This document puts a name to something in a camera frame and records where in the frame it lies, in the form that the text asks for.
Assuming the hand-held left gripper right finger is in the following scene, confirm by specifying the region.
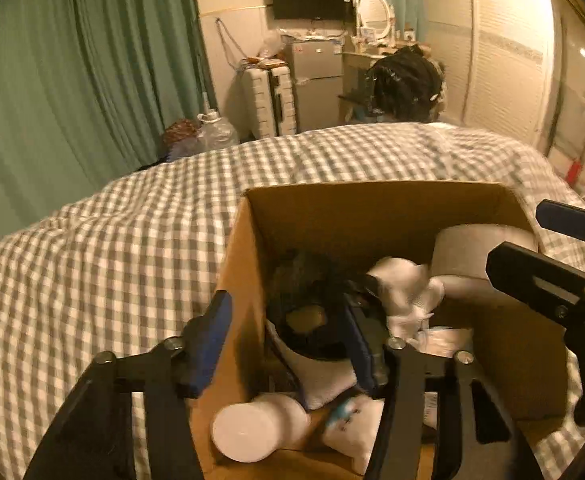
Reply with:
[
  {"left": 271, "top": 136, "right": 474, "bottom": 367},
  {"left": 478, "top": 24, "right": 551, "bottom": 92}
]
[{"left": 343, "top": 280, "right": 543, "bottom": 480}]

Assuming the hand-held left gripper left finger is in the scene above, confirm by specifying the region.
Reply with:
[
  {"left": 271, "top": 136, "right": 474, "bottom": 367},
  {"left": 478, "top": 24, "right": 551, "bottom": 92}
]
[{"left": 22, "top": 290, "right": 233, "bottom": 480}]

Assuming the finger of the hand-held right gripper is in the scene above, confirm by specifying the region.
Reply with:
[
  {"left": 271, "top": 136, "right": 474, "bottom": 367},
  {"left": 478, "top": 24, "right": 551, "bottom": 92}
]
[
  {"left": 535, "top": 199, "right": 585, "bottom": 248},
  {"left": 487, "top": 241, "right": 585, "bottom": 333}
]

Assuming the white soft pack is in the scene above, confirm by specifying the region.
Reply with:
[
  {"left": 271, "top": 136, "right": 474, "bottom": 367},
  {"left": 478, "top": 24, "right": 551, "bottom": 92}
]
[{"left": 267, "top": 320, "right": 358, "bottom": 411}]

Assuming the white tape roll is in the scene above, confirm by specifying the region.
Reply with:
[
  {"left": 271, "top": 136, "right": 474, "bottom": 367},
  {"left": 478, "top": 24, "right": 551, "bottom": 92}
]
[{"left": 430, "top": 225, "right": 541, "bottom": 306}]

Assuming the white sock with dark cuff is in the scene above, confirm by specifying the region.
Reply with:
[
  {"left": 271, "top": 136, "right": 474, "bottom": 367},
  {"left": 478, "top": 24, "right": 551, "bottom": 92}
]
[{"left": 365, "top": 256, "right": 446, "bottom": 341}]

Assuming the small white printed packet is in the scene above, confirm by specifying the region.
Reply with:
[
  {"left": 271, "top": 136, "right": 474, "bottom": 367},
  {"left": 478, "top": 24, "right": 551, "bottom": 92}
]
[{"left": 415, "top": 327, "right": 473, "bottom": 356}]

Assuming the black round object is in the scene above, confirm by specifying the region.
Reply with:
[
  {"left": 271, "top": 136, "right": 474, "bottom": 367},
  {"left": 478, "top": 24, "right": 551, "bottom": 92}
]
[{"left": 265, "top": 250, "right": 373, "bottom": 361}]

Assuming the white plastic cup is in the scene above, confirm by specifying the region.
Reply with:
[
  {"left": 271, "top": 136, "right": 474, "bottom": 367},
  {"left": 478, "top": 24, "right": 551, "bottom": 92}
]
[{"left": 211, "top": 394, "right": 309, "bottom": 463}]

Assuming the cardboard box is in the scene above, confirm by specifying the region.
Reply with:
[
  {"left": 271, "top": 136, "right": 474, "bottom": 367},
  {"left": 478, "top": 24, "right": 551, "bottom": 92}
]
[{"left": 190, "top": 181, "right": 585, "bottom": 480}]

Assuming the grey white checkered blanket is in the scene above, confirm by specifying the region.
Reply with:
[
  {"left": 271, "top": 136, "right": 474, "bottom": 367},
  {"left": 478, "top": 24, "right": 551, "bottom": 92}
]
[{"left": 0, "top": 122, "right": 585, "bottom": 480}]

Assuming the white louvered wardrobe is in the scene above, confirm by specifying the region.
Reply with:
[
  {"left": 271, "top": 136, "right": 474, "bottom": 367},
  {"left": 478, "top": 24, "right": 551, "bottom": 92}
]
[{"left": 423, "top": 0, "right": 568, "bottom": 156}]

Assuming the brown patterned bag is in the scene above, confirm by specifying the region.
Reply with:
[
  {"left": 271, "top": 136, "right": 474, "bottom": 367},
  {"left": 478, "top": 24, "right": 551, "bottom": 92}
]
[{"left": 164, "top": 119, "right": 200, "bottom": 161}]

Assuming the clear plastic water jug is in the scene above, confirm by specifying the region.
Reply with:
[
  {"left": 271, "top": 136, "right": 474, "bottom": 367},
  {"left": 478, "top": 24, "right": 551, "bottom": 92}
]
[{"left": 195, "top": 110, "right": 240, "bottom": 153}]

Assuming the black jacket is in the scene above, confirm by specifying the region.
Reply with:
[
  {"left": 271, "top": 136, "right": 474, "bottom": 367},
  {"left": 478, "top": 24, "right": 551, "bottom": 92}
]
[{"left": 365, "top": 45, "right": 448, "bottom": 123}]

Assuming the white ribbed suitcase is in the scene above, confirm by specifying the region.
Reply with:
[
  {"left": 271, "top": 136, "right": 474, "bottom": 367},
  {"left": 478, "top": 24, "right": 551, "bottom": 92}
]
[{"left": 242, "top": 65, "right": 298, "bottom": 138}]

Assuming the small silver fridge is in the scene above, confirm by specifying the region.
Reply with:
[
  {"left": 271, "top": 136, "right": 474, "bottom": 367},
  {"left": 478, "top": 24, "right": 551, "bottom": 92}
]
[{"left": 283, "top": 39, "right": 346, "bottom": 133}]

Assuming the white oval vanity mirror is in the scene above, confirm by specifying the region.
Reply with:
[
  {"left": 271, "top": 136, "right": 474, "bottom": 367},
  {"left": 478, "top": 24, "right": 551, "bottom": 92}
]
[{"left": 357, "top": 0, "right": 396, "bottom": 43}]

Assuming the clear plastic bag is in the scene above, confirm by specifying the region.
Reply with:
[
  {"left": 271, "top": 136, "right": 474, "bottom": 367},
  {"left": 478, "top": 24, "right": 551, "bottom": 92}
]
[{"left": 260, "top": 30, "right": 286, "bottom": 61}]

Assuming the wide green curtain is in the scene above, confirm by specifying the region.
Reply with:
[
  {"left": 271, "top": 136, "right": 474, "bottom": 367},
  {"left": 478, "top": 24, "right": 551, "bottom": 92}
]
[{"left": 0, "top": 0, "right": 218, "bottom": 241}]

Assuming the wall cable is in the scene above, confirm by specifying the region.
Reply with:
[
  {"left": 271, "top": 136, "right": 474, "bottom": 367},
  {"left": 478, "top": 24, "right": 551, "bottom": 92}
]
[{"left": 216, "top": 17, "right": 243, "bottom": 68}]

